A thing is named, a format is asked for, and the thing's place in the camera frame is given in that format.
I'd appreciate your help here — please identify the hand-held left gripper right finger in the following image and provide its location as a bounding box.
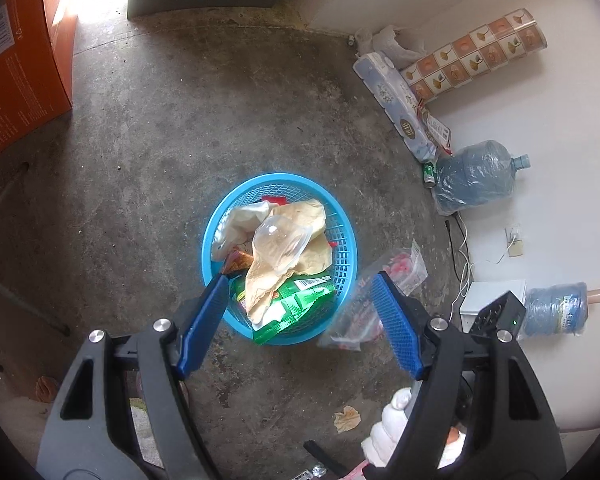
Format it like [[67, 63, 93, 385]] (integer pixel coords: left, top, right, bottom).
[[364, 270, 567, 480]]

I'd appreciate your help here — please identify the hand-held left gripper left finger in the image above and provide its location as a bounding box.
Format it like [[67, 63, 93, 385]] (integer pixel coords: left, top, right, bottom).
[[36, 274, 231, 480]]

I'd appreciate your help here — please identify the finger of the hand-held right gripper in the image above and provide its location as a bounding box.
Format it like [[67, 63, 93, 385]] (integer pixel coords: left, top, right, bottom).
[[304, 440, 350, 477]]

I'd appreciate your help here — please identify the clear bag with red print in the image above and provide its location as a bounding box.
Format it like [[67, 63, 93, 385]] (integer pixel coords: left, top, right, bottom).
[[317, 240, 428, 353]]

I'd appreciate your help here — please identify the blue plastic mesh basket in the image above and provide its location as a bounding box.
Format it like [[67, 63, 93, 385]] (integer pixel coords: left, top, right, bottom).
[[201, 173, 359, 345]]

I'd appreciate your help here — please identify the orange printed snack bag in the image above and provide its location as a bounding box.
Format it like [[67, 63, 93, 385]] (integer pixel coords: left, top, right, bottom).
[[223, 249, 255, 275]]

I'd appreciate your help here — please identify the green red chip bag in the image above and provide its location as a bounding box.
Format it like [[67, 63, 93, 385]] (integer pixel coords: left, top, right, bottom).
[[230, 276, 338, 346]]

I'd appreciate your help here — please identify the white plastic bag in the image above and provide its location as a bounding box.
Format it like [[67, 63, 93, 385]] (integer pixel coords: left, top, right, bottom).
[[355, 25, 426, 61], [212, 203, 271, 261]]

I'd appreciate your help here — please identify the clear plastic container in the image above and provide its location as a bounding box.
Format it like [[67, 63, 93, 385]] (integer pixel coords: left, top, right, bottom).
[[252, 215, 313, 276]]

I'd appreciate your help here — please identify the beige paper bag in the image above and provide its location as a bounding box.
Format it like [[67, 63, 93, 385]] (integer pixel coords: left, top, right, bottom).
[[245, 198, 333, 328]]

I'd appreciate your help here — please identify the person's right hand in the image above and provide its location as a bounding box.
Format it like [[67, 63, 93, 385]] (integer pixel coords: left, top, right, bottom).
[[361, 387, 416, 467]]

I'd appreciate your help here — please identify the white appliance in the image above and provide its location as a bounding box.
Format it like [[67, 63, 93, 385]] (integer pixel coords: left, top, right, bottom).
[[460, 280, 528, 333]]

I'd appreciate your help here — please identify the beige paper scrap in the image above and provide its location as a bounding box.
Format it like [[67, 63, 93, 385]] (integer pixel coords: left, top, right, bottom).
[[334, 405, 361, 433]]

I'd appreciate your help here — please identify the large blue water jug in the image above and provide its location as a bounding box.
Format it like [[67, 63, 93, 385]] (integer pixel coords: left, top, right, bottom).
[[432, 140, 531, 216]]

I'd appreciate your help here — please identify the pink slipper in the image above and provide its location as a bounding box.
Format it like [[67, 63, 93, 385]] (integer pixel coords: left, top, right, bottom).
[[35, 376, 60, 403]]

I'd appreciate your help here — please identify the red printed leaflet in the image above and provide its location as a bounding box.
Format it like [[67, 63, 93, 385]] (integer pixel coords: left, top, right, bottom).
[[415, 97, 453, 156]]

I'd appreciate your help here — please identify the toilet paper pack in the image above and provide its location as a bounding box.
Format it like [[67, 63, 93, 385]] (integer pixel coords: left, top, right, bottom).
[[352, 51, 438, 156]]

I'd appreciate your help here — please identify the patterned tile-print roll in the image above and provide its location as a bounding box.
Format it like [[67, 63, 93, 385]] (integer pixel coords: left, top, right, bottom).
[[399, 8, 548, 106]]

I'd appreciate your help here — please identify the orange cardboard box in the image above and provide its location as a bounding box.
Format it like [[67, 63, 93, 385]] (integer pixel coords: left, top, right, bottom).
[[0, 0, 78, 167]]

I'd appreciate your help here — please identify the white cable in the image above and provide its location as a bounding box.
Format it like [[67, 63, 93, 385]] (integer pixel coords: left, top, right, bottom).
[[452, 232, 518, 311]]

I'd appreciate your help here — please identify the wall socket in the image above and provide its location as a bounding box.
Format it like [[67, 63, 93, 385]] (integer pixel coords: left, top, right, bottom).
[[505, 225, 526, 257]]

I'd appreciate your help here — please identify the black cable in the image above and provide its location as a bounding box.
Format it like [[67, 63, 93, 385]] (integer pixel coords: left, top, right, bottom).
[[445, 217, 473, 281]]

